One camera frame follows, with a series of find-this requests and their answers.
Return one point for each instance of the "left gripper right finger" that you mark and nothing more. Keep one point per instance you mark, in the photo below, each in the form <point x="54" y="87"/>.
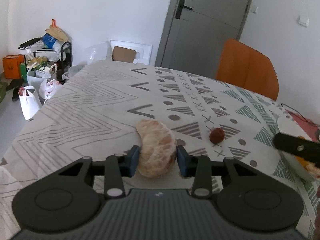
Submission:
<point x="199" y="168"/>

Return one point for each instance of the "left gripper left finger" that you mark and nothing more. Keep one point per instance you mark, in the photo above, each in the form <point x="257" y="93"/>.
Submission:
<point x="116" y="167"/>

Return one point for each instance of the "peeled pomelo segment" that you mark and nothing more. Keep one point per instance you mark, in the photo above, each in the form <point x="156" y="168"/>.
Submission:
<point x="311" y="168"/>
<point x="158" y="151"/>

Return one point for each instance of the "dark red round fruit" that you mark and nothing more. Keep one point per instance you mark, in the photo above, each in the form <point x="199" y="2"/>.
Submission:
<point x="217" y="135"/>

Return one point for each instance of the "orange red cartoon mat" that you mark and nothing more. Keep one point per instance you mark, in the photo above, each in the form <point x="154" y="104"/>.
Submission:
<point x="309" y="127"/>

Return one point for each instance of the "white ceramic plate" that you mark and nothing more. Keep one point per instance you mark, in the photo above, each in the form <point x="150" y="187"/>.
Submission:
<point x="290" y="127"/>

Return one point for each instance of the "patterned white tablecloth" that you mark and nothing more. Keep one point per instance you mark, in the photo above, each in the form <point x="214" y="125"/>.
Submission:
<point x="95" y="112"/>

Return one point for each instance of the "white red plastic bag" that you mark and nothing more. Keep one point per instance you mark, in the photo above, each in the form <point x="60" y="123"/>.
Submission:
<point x="48" y="88"/>

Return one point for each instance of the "white paper bag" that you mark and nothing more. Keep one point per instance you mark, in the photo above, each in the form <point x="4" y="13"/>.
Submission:
<point x="29" y="100"/>

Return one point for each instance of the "orange chair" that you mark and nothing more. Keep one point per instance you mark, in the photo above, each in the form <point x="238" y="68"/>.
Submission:
<point x="247" y="68"/>

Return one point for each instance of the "brown cardboard piece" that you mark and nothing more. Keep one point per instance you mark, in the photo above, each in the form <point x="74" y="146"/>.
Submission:
<point x="123" y="54"/>

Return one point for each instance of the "clear plastic bag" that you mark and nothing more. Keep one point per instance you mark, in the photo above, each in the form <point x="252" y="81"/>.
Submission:
<point x="98" y="52"/>

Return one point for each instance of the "white foam packaging board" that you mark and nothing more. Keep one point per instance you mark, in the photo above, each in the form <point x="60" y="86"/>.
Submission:
<point x="143" y="51"/>

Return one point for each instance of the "white tote bag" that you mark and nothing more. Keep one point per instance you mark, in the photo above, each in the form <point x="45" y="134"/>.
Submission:
<point x="36" y="77"/>

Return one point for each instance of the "black metal rack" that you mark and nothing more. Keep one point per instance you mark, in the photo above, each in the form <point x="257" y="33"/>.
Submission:
<point x="66" y="60"/>

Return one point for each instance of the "blue white package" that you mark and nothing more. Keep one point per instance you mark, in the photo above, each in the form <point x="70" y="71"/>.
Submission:
<point x="48" y="41"/>

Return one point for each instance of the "orange box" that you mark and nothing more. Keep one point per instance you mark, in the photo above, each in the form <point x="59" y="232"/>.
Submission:
<point x="11" y="66"/>

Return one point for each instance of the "grey door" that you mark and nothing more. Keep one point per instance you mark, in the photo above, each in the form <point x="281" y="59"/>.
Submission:
<point x="194" y="42"/>

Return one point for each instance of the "tan paper bag orange handle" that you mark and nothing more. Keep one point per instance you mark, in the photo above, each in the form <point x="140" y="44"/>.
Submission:
<point x="56" y="32"/>

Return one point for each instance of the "black door handle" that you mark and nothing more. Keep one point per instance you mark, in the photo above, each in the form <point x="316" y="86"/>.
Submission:
<point x="180" y="7"/>

